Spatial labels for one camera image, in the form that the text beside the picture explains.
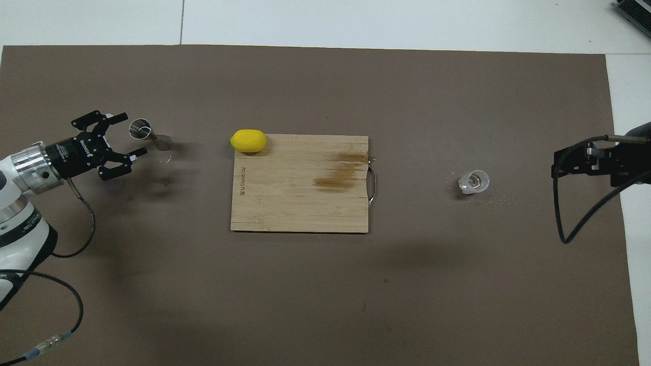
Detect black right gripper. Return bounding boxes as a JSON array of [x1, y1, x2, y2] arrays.
[[552, 142, 651, 187]]

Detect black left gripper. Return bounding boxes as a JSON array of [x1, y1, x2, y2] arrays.
[[45, 110, 149, 182]]

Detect steel double jigger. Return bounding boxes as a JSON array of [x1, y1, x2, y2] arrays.
[[129, 118, 173, 153]]

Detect small clear glass cup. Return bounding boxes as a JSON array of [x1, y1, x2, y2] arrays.
[[458, 170, 490, 196]]

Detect yellow lemon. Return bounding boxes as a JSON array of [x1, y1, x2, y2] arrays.
[[229, 129, 268, 154]]

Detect grey ribbed device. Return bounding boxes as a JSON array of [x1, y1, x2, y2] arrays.
[[614, 0, 651, 25]]

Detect bamboo cutting board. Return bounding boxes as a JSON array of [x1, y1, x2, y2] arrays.
[[230, 134, 377, 234]]

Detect brown table mat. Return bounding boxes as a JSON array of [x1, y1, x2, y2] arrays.
[[0, 45, 640, 366]]

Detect black right arm gripper cable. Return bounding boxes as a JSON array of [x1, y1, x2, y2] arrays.
[[552, 133, 651, 244]]

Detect black arm gripper cable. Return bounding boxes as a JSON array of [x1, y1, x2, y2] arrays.
[[552, 133, 651, 244], [0, 177, 97, 365]]

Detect black left arm gripper cable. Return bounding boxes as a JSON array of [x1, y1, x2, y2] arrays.
[[0, 177, 97, 365]]

